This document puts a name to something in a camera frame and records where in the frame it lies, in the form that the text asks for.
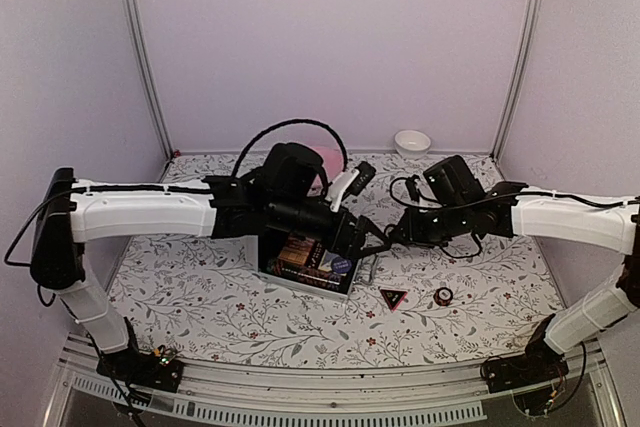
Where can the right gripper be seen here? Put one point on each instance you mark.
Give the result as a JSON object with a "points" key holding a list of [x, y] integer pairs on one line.
{"points": [[412, 230]]}

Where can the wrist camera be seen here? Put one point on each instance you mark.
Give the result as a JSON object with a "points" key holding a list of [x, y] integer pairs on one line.
{"points": [[349, 182], [413, 190]]}

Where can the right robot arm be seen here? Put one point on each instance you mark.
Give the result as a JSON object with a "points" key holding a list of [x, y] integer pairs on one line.
{"points": [[512, 209]]}

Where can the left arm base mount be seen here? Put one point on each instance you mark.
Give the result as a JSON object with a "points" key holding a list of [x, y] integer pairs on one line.
{"points": [[158, 370]]}

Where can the Texas Hold'em card box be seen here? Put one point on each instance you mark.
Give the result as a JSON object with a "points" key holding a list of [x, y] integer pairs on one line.
{"points": [[296, 251]]}

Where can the left frame post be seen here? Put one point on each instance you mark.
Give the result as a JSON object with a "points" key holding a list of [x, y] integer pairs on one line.
{"points": [[135, 27]]}

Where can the aluminium poker case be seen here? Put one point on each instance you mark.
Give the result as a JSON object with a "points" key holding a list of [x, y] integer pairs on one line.
{"points": [[316, 277]]}

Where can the white bowl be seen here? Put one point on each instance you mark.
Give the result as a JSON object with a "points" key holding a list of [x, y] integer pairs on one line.
{"points": [[412, 144]]}

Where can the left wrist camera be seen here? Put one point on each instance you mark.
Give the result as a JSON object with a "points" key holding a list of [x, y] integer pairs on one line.
{"points": [[349, 182]]}

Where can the frame post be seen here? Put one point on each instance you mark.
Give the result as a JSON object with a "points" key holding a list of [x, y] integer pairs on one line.
{"points": [[135, 27], [531, 15]]}

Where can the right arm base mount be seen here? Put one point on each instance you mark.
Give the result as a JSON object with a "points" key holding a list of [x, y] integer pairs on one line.
{"points": [[537, 364]]}

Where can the purple small blind button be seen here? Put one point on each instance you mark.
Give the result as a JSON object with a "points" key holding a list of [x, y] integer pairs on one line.
{"points": [[340, 266]]}

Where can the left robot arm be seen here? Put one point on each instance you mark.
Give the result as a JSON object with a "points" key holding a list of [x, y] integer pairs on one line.
{"points": [[288, 193]]}

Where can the orange short chip stack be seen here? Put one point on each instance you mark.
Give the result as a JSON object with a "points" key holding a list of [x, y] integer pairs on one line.
{"points": [[443, 296]]}

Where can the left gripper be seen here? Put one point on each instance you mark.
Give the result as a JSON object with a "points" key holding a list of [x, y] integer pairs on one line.
{"points": [[356, 236]]}

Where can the pink plate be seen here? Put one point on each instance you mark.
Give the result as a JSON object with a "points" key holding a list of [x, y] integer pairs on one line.
{"points": [[333, 165]]}

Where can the black triangle card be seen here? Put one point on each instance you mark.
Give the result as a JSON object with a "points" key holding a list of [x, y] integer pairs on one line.
{"points": [[393, 298]]}

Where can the right frame post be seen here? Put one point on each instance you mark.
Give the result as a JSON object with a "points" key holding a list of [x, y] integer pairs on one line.
{"points": [[531, 15]]}

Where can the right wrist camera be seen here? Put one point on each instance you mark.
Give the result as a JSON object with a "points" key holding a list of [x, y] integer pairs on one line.
{"points": [[413, 190]]}

